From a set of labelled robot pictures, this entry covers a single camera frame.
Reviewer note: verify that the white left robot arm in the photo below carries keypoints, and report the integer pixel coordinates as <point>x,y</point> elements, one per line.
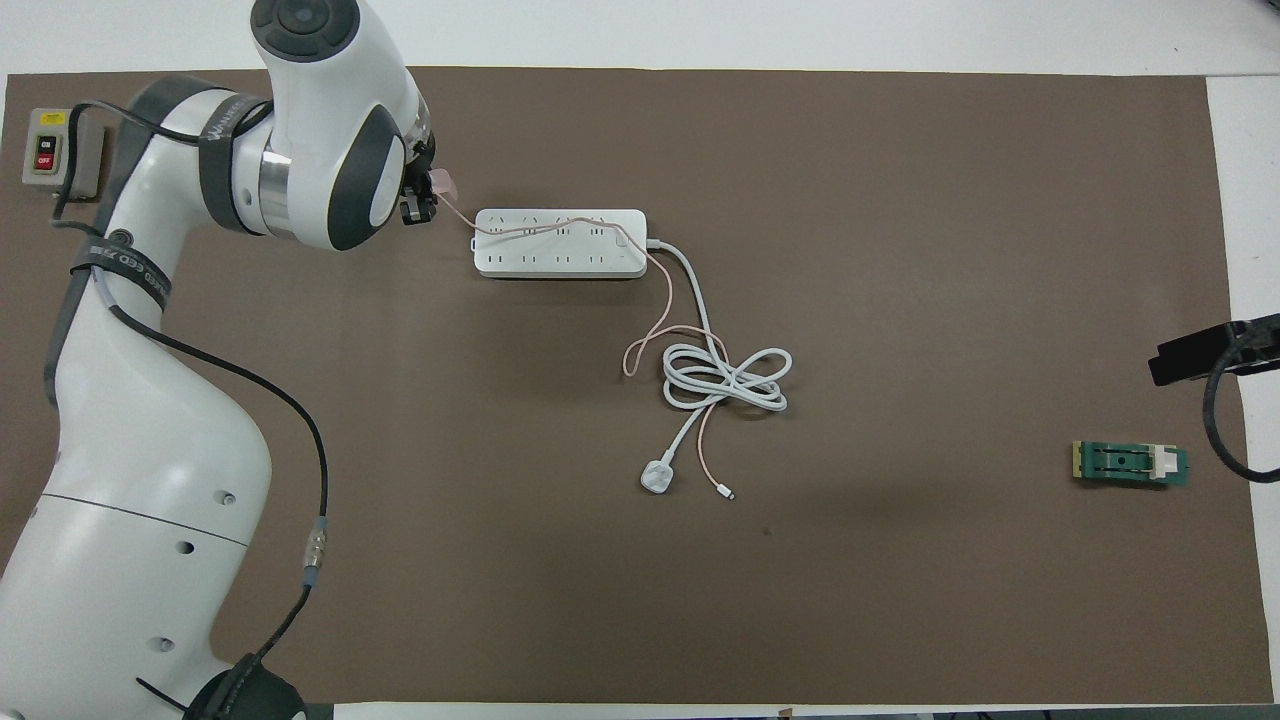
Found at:
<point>130,450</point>

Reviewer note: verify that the grey on-off switch box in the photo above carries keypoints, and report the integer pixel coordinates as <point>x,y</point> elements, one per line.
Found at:
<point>45,150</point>

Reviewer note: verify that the brown table mat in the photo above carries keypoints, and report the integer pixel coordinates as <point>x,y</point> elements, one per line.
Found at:
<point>500,600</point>

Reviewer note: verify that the pink charger adapter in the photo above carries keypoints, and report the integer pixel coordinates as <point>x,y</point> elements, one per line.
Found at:
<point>445,184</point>

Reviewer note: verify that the white power strip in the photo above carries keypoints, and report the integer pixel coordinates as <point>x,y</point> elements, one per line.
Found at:
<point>560,255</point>

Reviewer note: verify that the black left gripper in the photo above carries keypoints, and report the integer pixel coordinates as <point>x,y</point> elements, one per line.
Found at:
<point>415,182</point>

